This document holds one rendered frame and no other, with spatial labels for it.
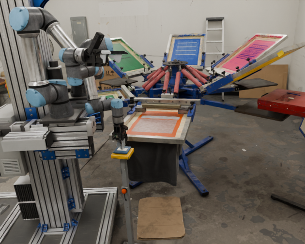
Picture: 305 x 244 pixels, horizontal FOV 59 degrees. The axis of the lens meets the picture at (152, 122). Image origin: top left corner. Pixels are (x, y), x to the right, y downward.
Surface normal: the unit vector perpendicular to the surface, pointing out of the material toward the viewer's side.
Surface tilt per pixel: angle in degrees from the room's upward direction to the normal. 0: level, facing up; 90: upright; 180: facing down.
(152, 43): 90
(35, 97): 98
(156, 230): 0
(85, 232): 0
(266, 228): 0
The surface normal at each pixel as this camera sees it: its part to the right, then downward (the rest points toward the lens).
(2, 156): 0.01, 0.36
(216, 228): -0.04, -0.93
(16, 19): -0.42, 0.22
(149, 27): -0.24, 0.36
